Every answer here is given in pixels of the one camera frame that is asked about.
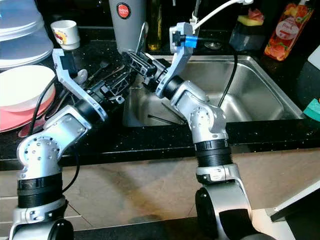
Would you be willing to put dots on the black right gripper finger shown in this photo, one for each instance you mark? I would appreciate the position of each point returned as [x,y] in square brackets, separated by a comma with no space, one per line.
[139,70]
[137,57]

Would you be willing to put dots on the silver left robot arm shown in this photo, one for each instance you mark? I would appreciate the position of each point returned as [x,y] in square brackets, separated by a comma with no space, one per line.
[40,152]

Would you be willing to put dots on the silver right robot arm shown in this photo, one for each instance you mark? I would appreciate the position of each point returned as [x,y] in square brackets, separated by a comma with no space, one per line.
[202,117]

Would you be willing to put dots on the grey tumbler red logo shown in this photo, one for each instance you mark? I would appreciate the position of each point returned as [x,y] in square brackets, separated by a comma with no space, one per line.
[127,35]

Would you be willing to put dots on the yellow oil glass bottle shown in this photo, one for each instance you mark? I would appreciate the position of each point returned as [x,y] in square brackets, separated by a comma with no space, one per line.
[154,30]

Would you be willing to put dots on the metal cutlery piece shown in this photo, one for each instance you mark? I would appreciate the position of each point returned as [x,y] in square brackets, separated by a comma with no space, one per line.
[162,120]

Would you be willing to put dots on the metal faucet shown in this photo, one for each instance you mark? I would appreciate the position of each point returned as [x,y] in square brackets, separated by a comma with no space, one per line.
[195,12]

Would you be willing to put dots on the white printed cup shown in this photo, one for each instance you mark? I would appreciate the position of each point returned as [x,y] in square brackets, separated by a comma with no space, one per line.
[65,34]

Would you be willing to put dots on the white bowl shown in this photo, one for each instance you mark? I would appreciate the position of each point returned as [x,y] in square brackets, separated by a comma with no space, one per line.
[25,87]

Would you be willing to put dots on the metal spoon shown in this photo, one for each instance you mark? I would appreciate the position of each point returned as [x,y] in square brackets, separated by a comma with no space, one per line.
[27,130]

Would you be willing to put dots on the pink plate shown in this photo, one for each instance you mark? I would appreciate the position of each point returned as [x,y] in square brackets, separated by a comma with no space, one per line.
[12,120]

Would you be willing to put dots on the beige cabinet front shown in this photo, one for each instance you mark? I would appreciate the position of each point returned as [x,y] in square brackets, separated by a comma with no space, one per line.
[130,190]

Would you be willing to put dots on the dark sponge holder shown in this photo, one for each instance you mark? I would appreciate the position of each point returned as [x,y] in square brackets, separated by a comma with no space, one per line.
[242,36]

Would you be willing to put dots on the stainless steel sink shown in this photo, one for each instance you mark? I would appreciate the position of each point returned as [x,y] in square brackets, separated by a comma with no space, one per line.
[260,95]

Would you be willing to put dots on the yellow sponge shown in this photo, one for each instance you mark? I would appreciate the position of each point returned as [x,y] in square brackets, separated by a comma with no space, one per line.
[247,20]

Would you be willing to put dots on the orange dish soap bottle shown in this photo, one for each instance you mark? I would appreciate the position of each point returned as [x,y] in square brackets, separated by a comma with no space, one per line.
[285,35]

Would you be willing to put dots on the white cutting board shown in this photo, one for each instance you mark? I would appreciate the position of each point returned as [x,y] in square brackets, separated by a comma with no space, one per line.
[315,54]

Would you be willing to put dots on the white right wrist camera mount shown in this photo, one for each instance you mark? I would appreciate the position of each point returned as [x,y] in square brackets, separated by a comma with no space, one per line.
[180,62]

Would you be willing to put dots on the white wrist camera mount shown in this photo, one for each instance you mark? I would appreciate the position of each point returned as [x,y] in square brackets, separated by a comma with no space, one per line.
[72,82]
[180,62]

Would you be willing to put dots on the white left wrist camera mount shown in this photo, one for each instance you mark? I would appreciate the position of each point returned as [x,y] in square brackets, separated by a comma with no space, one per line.
[72,82]

